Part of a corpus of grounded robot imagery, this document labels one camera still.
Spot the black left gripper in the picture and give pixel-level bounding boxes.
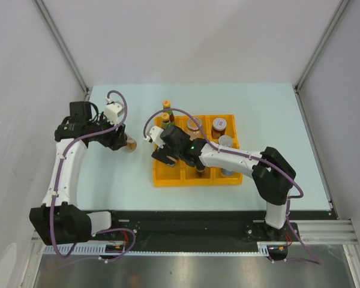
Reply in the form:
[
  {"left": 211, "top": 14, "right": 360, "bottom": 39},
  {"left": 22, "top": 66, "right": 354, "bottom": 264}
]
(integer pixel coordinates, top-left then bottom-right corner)
[{"left": 88, "top": 112, "right": 127, "bottom": 151}]

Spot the clear flask-shaped glass jar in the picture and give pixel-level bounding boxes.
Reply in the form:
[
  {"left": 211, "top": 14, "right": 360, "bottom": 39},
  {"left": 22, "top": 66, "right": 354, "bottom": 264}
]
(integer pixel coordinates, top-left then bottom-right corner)
[{"left": 185, "top": 117, "right": 203, "bottom": 140}]

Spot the green-label sauce bottle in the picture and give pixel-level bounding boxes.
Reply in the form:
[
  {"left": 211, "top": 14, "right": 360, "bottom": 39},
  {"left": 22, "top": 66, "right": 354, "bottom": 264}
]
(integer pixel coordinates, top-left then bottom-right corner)
[{"left": 161, "top": 112, "right": 175, "bottom": 130}]

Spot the dark spice shaker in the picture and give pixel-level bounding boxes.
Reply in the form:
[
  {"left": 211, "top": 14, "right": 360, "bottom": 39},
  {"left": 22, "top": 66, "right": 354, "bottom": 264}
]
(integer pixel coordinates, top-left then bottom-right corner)
[{"left": 196, "top": 168, "right": 205, "bottom": 178}]

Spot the tall red sauce bottle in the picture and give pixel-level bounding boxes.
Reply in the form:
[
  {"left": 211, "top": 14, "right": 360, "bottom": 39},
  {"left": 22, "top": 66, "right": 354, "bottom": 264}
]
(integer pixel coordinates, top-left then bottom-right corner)
[{"left": 162, "top": 100, "right": 173, "bottom": 116}]

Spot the black-cap spice bottle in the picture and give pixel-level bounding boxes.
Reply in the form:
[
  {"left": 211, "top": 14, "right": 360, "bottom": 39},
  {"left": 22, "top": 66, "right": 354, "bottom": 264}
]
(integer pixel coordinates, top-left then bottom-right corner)
[{"left": 124, "top": 134, "right": 137, "bottom": 153}]

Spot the blue-label pearl jar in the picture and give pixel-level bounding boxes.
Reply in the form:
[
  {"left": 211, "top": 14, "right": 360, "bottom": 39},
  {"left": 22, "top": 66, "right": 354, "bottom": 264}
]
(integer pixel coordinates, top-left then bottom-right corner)
[
  {"left": 221, "top": 169, "right": 235, "bottom": 177},
  {"left": 218, "top": 135, "right": 233, "bottom": 148}
]

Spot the black-cap squeeze bottle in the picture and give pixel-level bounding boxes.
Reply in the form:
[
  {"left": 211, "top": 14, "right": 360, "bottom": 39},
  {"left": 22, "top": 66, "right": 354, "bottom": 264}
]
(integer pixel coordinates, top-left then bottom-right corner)
[{"left": 167, "top": 161, "right": 177, "bottom": 167}]

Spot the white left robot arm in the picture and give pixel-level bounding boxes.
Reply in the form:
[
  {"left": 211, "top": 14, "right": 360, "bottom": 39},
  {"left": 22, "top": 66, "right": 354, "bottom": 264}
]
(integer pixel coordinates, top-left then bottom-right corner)
[{"left": 29, "top": 100, "right": 127, "bottom": 245}]

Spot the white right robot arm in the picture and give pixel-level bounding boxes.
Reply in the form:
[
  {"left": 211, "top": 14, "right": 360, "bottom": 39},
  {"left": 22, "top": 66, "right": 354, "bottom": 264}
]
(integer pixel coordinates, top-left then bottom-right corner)
[{"left": 144, "top": 125, "right": 296, "bottom": 241}]

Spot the yellow six-compartment tray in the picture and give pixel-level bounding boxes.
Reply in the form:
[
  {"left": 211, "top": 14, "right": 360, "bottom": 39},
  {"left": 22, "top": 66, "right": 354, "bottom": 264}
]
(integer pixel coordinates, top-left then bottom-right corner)
[{"left": 152, "top": 115, "right": 243, "bottom": 187}]

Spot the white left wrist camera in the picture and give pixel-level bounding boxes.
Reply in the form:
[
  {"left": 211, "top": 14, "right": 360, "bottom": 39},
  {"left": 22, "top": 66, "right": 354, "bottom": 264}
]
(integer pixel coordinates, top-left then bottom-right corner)
[{"left": 103, "top": 99, "right": 125, "bottom": 125}]

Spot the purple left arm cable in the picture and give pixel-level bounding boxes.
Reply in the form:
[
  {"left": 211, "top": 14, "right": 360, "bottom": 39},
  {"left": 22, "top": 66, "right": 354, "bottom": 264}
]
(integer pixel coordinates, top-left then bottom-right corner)
[{"left": 49, "top": 90, "right": 137, "bottom": 268}]

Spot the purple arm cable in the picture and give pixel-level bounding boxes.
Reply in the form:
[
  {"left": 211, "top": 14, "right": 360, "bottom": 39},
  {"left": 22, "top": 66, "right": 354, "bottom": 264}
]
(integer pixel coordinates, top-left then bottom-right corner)
[
  {"left": 49, "top": 90, "right": 137, "bottom": 268},
  {"left": 143, "top": 108, "right": 322, "bottom": 265}
]

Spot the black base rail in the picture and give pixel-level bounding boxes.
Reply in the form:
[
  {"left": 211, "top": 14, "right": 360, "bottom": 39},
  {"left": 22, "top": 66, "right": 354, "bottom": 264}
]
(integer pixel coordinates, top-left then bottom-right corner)
[{"left": 86, "top": 210, "right": 337, "bottom": 253}]

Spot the white slotted cable duct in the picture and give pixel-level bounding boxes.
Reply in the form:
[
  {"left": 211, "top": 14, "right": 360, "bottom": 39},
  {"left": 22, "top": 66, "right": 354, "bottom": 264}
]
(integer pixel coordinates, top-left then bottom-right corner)
[{"left": 44, "top": 242, "right": 289, "bottom": 257}]

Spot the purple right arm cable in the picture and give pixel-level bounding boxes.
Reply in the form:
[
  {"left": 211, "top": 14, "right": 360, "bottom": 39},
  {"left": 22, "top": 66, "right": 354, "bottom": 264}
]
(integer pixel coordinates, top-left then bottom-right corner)
[{"left": 143, "top": 108, "right": 322, "bottom": 265}]

